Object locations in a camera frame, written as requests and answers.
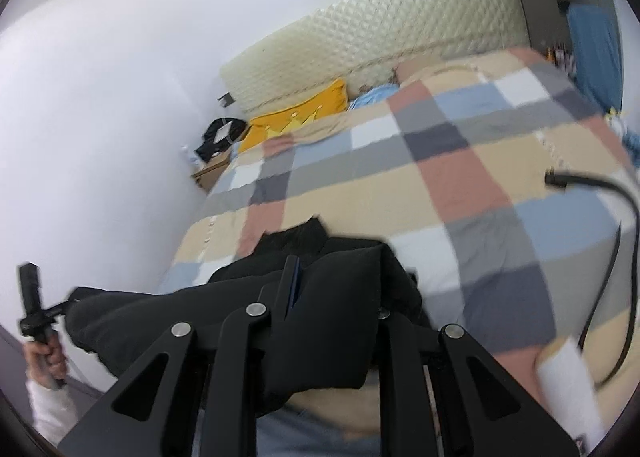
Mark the blue chair cover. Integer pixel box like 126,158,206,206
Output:
564,2,624,114

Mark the wooden nightstand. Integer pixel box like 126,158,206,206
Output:
191,144,246,194

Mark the black belt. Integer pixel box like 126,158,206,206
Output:
543,170,640,388

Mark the yellow pillow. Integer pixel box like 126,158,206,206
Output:
237,78,350,154

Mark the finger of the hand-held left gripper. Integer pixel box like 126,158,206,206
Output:
42,298,81,319

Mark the person's left hand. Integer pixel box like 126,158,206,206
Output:
23,337,69,391

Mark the checkered quilt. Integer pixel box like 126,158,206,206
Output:
157,46,640,439

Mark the cream quilted headboard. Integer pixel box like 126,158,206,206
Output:
219,0,531,114

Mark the black bag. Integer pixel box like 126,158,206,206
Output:
193,116,249,162

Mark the light blue cloth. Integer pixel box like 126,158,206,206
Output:
347,83,401,112

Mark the small white appliance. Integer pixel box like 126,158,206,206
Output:
604,106,634,139

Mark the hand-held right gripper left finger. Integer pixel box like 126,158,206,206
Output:
57,254,301,457

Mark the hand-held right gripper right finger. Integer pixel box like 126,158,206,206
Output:
374,307,581,457

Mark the person's left forearm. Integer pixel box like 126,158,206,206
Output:
24,379,82,446

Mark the black puffer jacket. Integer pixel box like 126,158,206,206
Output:
65,216,434,419

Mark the beige pillow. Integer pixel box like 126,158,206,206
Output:
392,56,447,86

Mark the group of cosmetic bottles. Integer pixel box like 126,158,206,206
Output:
544,42,577,69

